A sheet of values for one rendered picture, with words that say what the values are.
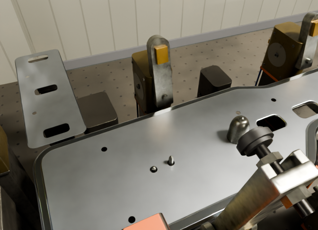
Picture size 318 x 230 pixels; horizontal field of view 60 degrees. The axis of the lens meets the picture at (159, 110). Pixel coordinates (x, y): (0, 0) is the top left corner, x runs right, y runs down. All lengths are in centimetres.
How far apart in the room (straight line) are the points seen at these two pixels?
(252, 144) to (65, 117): 39
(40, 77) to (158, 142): 31
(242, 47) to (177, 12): 120
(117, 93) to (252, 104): 58
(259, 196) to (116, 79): 92
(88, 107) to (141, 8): 176
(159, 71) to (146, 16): 182
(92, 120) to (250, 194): 38
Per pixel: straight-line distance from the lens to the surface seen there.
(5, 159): 49
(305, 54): 71
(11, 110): 107
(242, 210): 25
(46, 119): 55
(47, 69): 67
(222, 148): 48
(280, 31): 72
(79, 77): 112
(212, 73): 63
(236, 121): 46
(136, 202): 41
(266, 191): 20
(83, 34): 227
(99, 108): 57
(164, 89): 54
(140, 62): 56
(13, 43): 203
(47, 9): 216
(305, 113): 60
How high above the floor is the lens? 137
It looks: 46 degrees down
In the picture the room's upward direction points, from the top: straight up
